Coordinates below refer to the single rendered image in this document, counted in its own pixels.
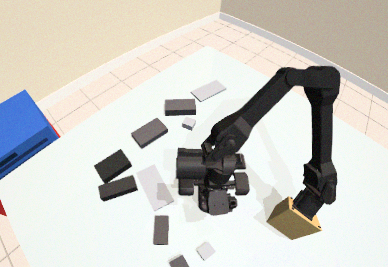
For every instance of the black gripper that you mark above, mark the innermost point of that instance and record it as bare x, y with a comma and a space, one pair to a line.
240, 182

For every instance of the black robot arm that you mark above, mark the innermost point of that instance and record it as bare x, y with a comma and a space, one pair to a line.
321, 85

